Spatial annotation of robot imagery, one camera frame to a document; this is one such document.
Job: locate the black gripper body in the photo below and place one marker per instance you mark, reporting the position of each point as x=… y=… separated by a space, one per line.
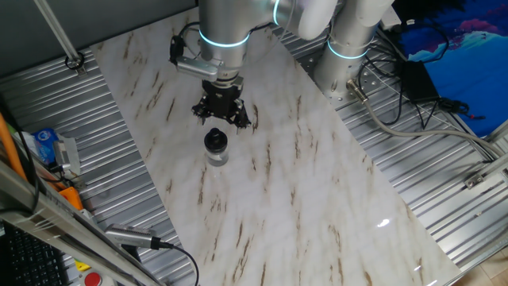
x=222 y=99

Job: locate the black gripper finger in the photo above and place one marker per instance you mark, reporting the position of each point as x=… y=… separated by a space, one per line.
x=242 y=119
x=199 y=109

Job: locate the black knobbed jar lid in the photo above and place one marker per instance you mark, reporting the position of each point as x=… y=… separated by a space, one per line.
x=216 y=141

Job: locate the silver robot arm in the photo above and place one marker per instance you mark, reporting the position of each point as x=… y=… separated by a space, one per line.
x=222 y=20

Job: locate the white marble pattern board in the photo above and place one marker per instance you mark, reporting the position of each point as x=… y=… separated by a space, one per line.
x=278 y=198

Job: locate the orange plastic block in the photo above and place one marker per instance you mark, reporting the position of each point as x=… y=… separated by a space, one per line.
x=71 y=197

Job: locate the blue tissue pack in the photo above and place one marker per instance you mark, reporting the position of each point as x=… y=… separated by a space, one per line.
x=43 y=145

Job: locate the slanted aluminium pole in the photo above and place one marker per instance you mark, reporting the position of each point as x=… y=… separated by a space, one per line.
x=55 y=28

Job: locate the black power adapter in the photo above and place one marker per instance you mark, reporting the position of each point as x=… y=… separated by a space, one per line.
x=416 y=81

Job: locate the orange tube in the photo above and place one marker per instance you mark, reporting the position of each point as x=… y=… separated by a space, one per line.
x=8 y=145

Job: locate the red emergency button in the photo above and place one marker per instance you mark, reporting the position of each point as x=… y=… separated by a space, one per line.
x=93 y=279

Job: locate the black keyboard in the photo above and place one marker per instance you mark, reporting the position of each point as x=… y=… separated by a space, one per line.
x=31 y=262

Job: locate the blue printed poster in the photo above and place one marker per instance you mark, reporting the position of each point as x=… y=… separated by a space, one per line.
x=476 y=67

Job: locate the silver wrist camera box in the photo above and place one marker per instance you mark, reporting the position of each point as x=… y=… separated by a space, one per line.
x=196 y=68

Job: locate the small silver camera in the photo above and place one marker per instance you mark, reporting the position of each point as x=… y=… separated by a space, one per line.
x=65 y=153

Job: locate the silver finned camera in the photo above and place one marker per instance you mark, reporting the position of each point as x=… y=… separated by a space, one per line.
x=127 y=235

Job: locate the aluminium frame beam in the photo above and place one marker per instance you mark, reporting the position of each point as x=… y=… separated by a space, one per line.
x=39 y=216

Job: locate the aluminium rail with bracket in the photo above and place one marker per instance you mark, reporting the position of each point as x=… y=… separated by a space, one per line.
x=492 y=168

